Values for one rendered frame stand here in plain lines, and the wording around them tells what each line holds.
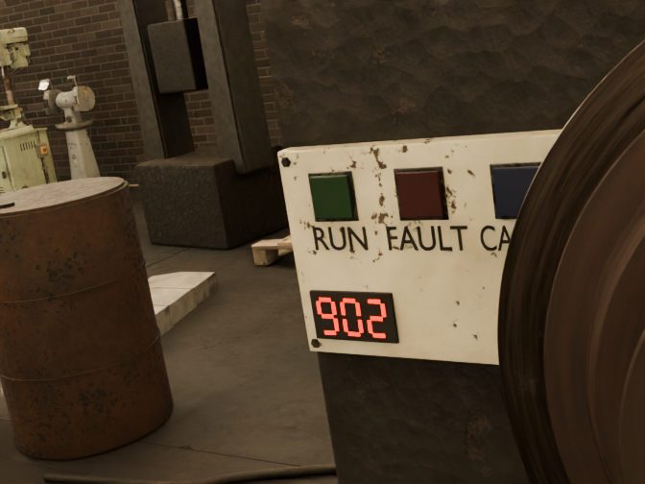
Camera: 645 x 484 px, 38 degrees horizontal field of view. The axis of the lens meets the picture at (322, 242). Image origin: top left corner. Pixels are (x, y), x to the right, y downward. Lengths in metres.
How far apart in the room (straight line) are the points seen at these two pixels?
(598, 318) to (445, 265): 0.23
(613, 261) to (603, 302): 0.02
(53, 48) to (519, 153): 9.13
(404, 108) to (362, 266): 0.13
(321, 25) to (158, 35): 5.44
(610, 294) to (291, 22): 0.39
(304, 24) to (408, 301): 0.24
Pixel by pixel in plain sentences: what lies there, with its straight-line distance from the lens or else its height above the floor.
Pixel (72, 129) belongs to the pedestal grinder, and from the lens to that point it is 9.10.
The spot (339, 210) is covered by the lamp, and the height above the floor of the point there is 1.19.
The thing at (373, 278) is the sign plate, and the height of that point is 1.13.
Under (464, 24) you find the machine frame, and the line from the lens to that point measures 0.72.
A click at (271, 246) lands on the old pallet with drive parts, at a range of 5.31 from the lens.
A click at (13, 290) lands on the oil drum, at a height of 0.62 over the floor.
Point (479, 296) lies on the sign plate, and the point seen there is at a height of 1.12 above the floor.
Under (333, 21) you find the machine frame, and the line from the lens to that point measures 0.77.
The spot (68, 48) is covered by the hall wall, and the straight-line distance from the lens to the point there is 9.58.
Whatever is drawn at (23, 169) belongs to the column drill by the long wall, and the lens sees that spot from 8.59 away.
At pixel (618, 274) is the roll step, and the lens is 0.51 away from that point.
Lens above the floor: 1.35
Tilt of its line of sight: 14 degrees down
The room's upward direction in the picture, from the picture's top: 9 degrees counter-clockwise
